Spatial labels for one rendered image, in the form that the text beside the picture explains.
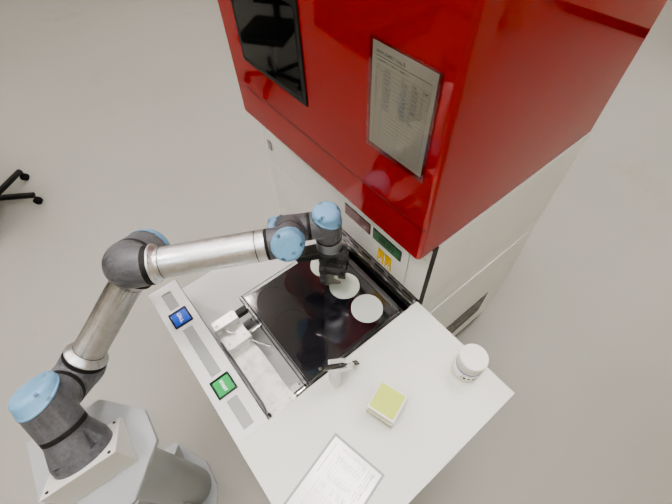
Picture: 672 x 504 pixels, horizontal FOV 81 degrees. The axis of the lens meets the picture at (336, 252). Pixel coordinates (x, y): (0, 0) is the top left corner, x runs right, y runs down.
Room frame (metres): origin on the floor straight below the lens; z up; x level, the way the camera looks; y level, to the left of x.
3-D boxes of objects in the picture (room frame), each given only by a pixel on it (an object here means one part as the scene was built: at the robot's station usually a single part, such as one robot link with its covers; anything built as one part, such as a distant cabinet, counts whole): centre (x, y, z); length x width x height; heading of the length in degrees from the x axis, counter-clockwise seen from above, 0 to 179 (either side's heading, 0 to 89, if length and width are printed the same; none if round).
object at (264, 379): (0.43, 0.27, 0.87); 0.36 x 0.08 x 0.03; 36
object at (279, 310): (0.60, 0.06, 0.90); 0.34 x 0.34 x 0.01; 36
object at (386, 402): (0.26, -0.10, 1.00); 0.07 x 0.07 x 0.07; 54
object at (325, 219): (0.68, 0.02, 1.21); 0.09 x 0.08 x 0.11; 95
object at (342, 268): (0.67, 0.01, 1.05); 0.09 x 0.08 x 0.12; 77
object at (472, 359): (0.35, -0.33, 1.01); 0.07 x 0.07 x 0.10
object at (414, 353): (0.23, -0.08, 0.89); 0.62 x 0.35 x 0.14; 126
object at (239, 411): (0.44, 0.40, 0.89); 0.55 x 0.09 x 0.14; 36
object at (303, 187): (0.89, 0.00, 1.02); 0.81 x 0.03 x 0.40; 36
